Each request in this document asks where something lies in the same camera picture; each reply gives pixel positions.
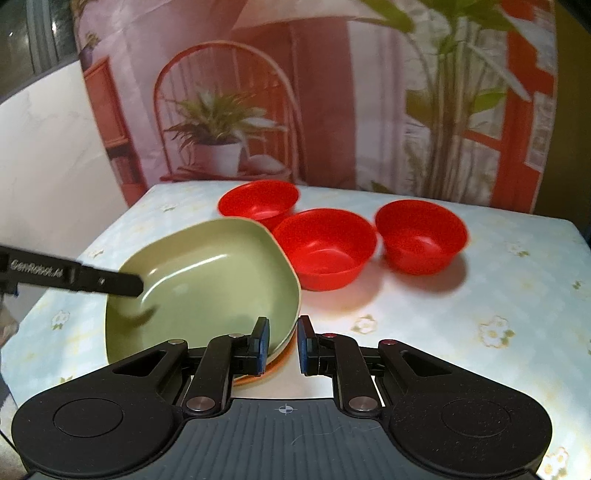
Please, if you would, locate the dark window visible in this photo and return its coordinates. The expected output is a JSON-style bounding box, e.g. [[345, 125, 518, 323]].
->
[[0, 0, 85, 99]]

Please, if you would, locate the red bowl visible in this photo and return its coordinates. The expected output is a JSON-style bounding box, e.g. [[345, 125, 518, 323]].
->
[[375, 199, 470, 276], [218, 181, 301, 232], [272, 209, 377, 292]]

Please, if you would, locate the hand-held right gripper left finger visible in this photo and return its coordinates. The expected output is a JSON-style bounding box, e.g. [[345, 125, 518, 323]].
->
[[112, 316, 271, 415]]

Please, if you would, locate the floral checked tablecloth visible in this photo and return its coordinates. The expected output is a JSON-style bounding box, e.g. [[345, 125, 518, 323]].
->
[[0, 182, 591, 480]]

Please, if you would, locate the green plate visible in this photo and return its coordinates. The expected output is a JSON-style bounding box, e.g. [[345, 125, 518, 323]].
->
[[105, 218, 302, 365]]

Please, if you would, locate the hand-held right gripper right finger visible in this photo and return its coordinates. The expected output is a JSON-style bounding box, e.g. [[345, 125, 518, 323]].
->
[[297, 315, 456, 413]]

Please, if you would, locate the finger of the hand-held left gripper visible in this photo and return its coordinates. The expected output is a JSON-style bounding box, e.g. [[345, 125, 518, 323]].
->
[[80, 263, 145, 298]]

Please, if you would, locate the orange plate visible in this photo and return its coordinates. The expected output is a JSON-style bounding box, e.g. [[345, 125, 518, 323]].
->
[[231, 344, 296, 388]]

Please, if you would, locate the printed room backdrop cloth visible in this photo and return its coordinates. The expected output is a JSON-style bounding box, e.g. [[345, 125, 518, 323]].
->
[[78, 0, 559, 215]]

